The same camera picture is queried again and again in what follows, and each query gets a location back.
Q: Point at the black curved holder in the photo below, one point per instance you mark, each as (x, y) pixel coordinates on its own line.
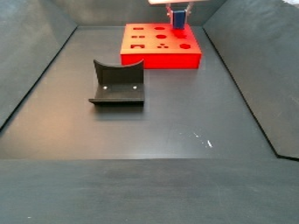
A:
(121, 83)

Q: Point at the red shape-sorter block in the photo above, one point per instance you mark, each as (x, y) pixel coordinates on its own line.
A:
(161, 46)

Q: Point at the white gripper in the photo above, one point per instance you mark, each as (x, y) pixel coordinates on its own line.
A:
(169, 6)

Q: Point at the blue square-circle peg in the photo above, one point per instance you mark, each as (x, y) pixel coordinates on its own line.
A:
(178, 19)

